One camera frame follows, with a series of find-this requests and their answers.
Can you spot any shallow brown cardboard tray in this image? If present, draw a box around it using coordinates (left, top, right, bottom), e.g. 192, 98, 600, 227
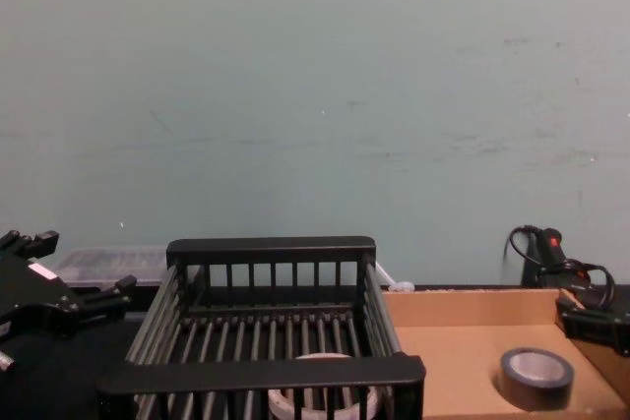
380, 286, 630, 420

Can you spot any black rack with steel bars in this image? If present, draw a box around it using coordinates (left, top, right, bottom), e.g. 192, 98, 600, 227
95, 236, 427, 420

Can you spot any clear plastic case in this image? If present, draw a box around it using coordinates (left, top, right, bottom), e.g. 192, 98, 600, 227
52, 245, 201, 289

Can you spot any black corded tool red switch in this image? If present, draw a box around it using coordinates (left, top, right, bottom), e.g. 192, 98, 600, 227
508, 224, 630, 314

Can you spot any white tape roll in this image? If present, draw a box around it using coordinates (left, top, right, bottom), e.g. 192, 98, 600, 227
267, 352, 383, 420

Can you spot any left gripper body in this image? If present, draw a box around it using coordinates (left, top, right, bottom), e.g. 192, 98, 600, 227
0, 255, 84, 343

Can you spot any silver tape roll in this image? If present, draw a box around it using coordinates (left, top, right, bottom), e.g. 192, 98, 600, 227
499, 346, 576, 413

